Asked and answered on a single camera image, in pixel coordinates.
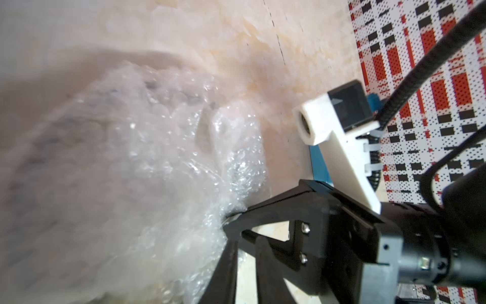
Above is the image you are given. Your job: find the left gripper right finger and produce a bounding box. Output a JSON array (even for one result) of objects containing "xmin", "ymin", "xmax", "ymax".
[{"xmin": 255, "ymin": 236, "xmax": 296, "ymax": 304}]

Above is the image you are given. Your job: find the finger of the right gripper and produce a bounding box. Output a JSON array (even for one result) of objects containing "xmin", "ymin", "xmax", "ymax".
[{"xmin": 223, "ymin": 180, "xmax": 341, "ymax": 266}]

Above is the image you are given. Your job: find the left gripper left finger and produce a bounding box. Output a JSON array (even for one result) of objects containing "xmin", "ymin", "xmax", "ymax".
[{"xmin": 199, "ymin": 240, "xmax": 239, "ymax": 304}]

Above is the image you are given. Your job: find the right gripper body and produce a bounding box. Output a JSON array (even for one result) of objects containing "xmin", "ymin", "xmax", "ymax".
[{"xmin": 300, "ymin": 180, "xmax": 451, "ymax": 303}]

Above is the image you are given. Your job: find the clear bubble wrap sheet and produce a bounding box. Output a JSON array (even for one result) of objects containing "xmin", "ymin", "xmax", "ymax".
[{"xmin": 1, "ymin": 62, "xmax": 268, "ymax": 303}]

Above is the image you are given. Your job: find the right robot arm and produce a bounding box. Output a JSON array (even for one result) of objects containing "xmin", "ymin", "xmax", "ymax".
[{"xmin": 224, "ymin": 1, "xmax": 485, "ymax": 303}]

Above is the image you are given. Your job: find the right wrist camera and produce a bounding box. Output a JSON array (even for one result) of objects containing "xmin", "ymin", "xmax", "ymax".
[{"xmin": 292, "ymin": 80, "xmax": 382, "ymax": 214}]

